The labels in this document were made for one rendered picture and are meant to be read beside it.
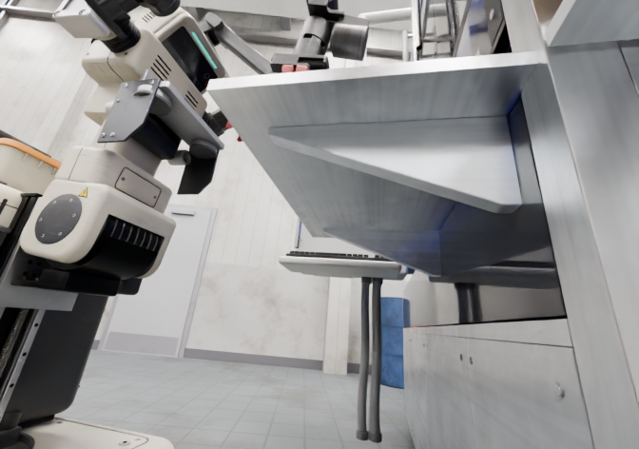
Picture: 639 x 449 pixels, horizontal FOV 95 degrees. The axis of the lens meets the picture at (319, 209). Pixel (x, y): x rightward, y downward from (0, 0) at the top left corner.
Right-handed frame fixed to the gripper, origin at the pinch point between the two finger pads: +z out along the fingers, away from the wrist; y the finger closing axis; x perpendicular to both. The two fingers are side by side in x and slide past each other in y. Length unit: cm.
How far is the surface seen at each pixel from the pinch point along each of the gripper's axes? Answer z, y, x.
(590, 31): -0.2, 35.1, -15.1
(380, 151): 7.9, 17.0, -2.7
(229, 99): 6.4, -4.6, -8.8
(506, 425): 38, 39, 12
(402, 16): -159, 4, 95
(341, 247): 0, 1, 89
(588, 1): 0.1, 33.2, -18.2
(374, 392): 53, 25, 99
